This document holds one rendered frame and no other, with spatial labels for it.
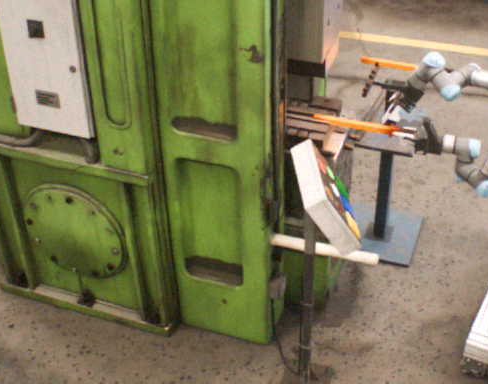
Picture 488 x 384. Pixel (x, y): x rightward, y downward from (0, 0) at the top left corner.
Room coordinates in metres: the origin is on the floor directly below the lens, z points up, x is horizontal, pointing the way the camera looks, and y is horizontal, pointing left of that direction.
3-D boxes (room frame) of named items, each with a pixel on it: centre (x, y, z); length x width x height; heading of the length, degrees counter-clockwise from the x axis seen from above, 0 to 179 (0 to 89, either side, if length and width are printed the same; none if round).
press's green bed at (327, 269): (2.95, 0.03, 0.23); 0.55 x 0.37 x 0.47; 73
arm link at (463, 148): (2.69, -0.73, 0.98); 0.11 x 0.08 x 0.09; 73
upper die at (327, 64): (2.89, 0.03, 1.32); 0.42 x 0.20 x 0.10; 73
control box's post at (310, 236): (2.28, -0.08, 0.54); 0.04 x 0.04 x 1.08; 73
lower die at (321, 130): (2.89, 0.03, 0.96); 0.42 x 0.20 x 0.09; 73
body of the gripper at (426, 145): (2.73, -0.57, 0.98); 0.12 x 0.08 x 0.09; 73
